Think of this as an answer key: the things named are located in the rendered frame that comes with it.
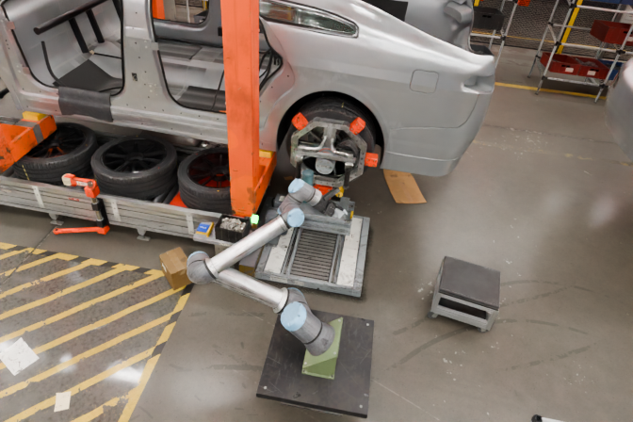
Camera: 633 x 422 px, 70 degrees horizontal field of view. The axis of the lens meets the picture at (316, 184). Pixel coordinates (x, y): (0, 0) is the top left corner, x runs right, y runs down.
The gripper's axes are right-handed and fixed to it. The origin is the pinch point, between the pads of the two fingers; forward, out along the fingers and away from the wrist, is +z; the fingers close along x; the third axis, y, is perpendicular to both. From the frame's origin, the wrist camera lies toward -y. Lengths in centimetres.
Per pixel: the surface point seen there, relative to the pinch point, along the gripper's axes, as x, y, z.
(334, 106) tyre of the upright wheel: -59, -69, -12
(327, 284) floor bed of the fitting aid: -64, 43, 52
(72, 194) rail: -170, 73, -123
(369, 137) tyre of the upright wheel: -51, -62, 20
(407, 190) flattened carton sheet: -131, -69, 128
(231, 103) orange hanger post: -41, -26, -79
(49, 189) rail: -179, 78, -138
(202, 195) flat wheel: -118, 28, -48
